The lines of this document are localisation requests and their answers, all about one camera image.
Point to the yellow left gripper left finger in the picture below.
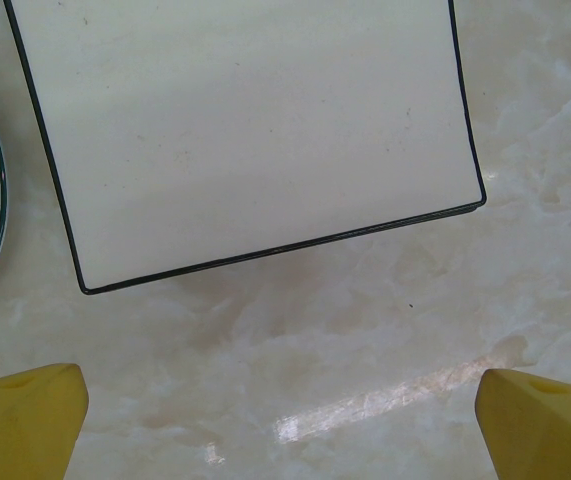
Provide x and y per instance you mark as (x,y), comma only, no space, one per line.
(15,430)

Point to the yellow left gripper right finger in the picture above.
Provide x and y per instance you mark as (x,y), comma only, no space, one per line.
(550,430)

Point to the square white plate black rim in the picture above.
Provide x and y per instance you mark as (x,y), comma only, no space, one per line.
(245,125)

